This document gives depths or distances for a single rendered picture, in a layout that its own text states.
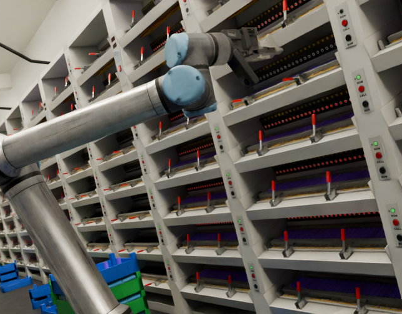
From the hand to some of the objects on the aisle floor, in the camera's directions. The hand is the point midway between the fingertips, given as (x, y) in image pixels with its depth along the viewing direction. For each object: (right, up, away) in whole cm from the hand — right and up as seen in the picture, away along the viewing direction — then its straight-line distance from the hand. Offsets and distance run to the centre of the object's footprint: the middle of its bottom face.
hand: (275, 54), depth 142 cm
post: (+51, -94, -8) cm, 107 cm away
